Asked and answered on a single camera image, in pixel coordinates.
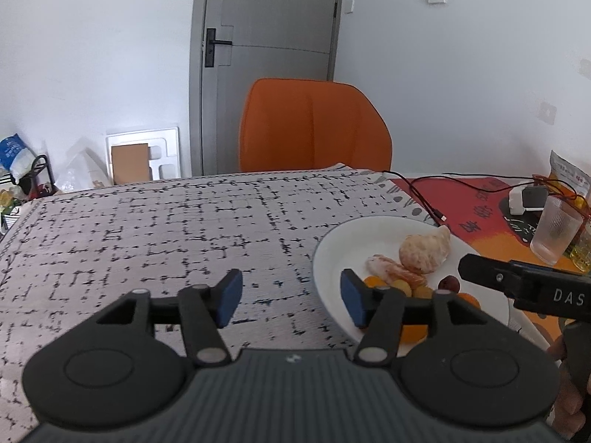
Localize black door handle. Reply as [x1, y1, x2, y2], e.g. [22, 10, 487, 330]
[204, 28, 233, 68]

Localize white snack bag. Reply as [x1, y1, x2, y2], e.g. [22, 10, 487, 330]
[549, 150, 591, 200]

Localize white foam packaging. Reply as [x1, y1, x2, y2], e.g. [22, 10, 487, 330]
[105, 124, 181, 185]

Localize peeled orange segment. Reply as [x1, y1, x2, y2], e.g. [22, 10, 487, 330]
[366, 254, 428, 291]

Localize ribbed glass cup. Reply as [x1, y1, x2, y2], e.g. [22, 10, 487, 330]
[530, 195, 583, 266]

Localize black cable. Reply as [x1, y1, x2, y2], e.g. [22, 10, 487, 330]
[383, 171, 448, 223]

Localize peeled mandarin half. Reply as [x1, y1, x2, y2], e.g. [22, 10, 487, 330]
[399, 226, 452, 276]

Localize grey power adapter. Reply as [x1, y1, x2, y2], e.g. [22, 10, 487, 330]
[524, 187, 551, 213]

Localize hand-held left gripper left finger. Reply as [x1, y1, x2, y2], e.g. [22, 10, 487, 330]
[95, 269, 244, 366]

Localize yellow liquid bottle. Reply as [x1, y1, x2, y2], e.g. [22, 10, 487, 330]
[570, 221, 591, 273]

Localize blue and white bag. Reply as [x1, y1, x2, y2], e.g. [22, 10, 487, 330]
[0, 134, 29, 181]

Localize red cable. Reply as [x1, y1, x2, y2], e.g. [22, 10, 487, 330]
[443, 173, 557, 195]

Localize white plate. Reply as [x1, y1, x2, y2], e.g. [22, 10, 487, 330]
[312, 217, 511, 344]

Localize orange chair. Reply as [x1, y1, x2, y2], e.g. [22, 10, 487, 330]
[239, 78, 393, 174]

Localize black and white patterned tablecloth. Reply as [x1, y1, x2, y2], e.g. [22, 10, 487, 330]
[0, 162, 451, 430]

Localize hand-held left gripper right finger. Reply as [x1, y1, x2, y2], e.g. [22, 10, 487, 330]
[340, 269, 490, 364]

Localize clear plastic bag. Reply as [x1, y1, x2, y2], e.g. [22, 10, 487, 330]
[60, 136, 110, 192]

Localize black wire rack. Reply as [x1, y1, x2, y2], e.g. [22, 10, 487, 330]
[0, 154, 56, 234]

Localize grey door with black lock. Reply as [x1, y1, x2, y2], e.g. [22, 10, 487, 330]
[191, 0, 346, 177]

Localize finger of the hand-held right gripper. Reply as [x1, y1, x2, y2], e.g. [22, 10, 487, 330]
[458, 253, 591, 320]

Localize person's right hand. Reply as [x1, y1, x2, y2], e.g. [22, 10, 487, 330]
[546, 336, 591, 431]

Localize white charger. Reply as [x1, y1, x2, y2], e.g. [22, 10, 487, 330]
[508, 187, 532, 216]

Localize red patterned mat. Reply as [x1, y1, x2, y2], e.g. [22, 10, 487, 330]
[383, 173, 591, 354]

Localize brown cardboard box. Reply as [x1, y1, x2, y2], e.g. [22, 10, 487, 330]
[111, 144, 151, 185]

